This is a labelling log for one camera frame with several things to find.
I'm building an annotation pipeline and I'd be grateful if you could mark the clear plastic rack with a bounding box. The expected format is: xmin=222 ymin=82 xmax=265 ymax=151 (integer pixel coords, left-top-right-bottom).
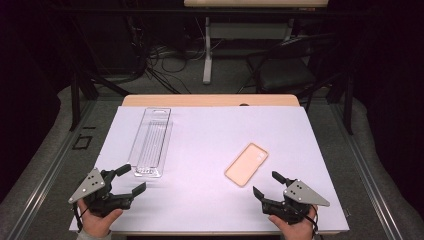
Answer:
xmin=127 ymin=106 xmax=174 ymax=179

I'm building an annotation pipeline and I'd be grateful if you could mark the black chair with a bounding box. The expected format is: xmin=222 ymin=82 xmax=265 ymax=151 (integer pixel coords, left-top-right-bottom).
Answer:
xmin=245 ymin=32 xmax=338 ymax=102

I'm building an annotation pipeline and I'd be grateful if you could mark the person's right hand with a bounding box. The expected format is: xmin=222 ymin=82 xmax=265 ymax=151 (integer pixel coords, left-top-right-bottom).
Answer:
xmin=268 ymin=204 xmax=319 ymax=240

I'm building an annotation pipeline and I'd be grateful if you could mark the person's left hand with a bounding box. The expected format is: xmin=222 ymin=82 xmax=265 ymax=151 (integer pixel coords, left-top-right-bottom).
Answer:
xmin=77 ymin=199 xmax=124 ymax=240

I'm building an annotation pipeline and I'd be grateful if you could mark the left hand-held gripper cable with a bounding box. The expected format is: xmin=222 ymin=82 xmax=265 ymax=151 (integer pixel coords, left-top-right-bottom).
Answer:
xmin=71 ymin=202 xmax=88 ymax=234

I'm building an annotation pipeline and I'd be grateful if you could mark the right hand-held gripper cable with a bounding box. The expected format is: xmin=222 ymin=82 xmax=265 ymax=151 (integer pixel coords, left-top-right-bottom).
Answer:
xmin=292 ymin=203 xmax=320 ymax=235

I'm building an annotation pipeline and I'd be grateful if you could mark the peach phone case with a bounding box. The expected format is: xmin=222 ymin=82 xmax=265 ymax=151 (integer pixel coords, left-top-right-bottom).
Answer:
xmin=224 ymin=142 xmax=270 ymax=188

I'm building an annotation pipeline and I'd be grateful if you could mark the metal floor rail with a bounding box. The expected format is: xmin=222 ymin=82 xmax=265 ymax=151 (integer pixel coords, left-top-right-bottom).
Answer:
xmin=6 ymin=99 xmax=98 ymax=240
xmin=328 ymin=102 xmax=405 ymax=240

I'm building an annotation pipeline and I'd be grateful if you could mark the bundle of floor cables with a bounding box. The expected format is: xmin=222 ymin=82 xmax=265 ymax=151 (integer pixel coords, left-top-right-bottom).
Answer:
xmin=131 ymin=16 xmax=225 ymax=95

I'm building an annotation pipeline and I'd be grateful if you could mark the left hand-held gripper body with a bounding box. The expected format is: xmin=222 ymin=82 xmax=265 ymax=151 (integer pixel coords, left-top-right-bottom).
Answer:
xmin=68 ymin=167 xmax=135 ymax=218

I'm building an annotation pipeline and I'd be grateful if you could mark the white-legged desk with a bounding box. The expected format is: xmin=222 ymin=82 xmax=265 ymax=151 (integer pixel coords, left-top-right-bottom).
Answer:
xmin=183 ymin=0 xmax=330 ymax=85

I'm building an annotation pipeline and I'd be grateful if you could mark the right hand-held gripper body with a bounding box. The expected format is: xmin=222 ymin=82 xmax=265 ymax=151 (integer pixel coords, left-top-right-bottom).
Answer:
xmin=261 ymin=179 xmax=331 ymax=225

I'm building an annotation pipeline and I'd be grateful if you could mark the black metal stand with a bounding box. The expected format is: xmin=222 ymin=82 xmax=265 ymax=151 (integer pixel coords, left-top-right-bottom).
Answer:
xmin=67 ymin=64 xmax=132 ymax=132
xmin=327 ymin=70 xmax=355 ymax=136

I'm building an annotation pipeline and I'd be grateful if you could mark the white table board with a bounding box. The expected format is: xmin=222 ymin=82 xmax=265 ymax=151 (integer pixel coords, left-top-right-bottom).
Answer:
xmin=68 ymin=105 xmax=350 ymax=233

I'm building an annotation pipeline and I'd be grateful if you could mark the hand-held gripper cable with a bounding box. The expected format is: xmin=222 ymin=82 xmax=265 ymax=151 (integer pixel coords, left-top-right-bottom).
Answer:
xmin=71 ymin=202 xmax=88 ymax=234
xmin=292 ymin=203 xmax=320 ymax=235

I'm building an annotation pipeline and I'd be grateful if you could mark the wooden table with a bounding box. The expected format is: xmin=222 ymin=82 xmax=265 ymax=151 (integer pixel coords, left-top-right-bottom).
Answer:
xmin=75 ymin=93 xmax=342 ymax=237

